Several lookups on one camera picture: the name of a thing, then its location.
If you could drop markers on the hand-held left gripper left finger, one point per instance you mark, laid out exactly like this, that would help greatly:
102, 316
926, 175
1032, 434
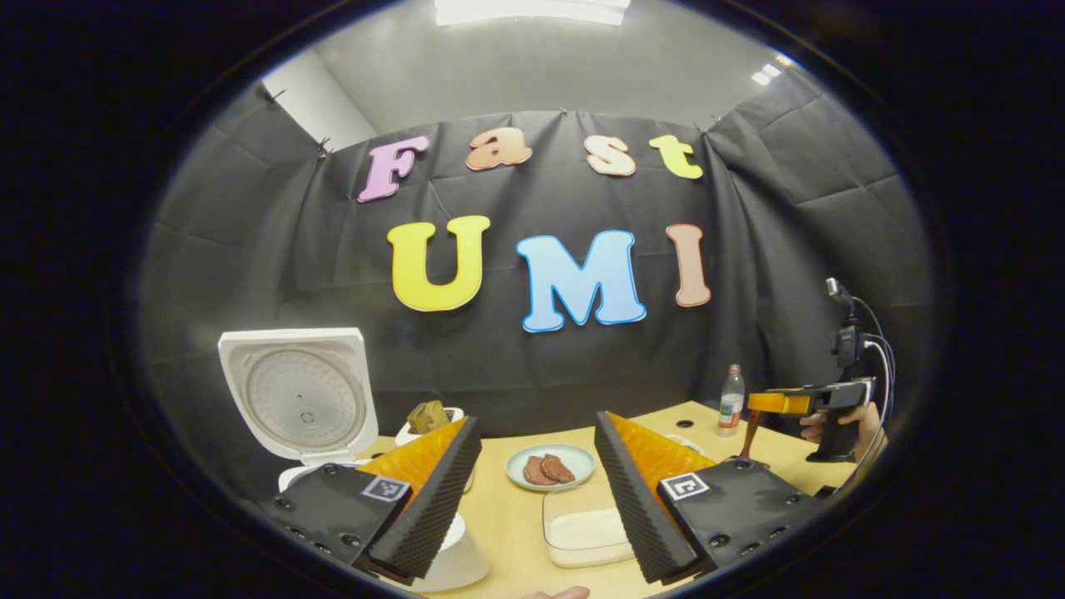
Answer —
433, 507

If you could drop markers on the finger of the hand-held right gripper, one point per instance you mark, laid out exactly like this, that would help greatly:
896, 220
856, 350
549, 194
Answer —
778, 403

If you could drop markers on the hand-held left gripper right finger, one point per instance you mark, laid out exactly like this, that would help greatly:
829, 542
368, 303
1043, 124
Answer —
636, 507

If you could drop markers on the brown wooden spoon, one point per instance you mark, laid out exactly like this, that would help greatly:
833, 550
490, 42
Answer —
751, 437

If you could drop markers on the white rice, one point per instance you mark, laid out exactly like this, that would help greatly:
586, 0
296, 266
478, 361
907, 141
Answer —
586, 532

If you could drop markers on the white rice cooker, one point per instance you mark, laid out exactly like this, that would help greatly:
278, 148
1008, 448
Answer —
299, 399

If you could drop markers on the clear plastic water bottle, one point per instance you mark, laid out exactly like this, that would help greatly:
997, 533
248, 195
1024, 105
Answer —
731, 403

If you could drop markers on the clear glass dish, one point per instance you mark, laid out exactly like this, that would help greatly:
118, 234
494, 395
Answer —
562, 499

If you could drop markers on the light green plate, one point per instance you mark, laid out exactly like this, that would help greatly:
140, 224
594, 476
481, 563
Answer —
578, 457

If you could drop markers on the white toaster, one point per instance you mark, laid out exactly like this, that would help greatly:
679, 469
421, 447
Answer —
403, 434

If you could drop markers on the sliced red meat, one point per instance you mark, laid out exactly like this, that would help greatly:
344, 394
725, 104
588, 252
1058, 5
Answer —
547, 470

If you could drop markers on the black backdrop cloth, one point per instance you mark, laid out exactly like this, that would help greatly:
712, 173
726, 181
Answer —
541, 374

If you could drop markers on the small ceiling light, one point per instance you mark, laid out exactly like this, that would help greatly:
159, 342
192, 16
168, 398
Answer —
770, 71

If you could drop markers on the large ceiling light panel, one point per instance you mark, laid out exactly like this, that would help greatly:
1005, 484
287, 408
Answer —
532, 10

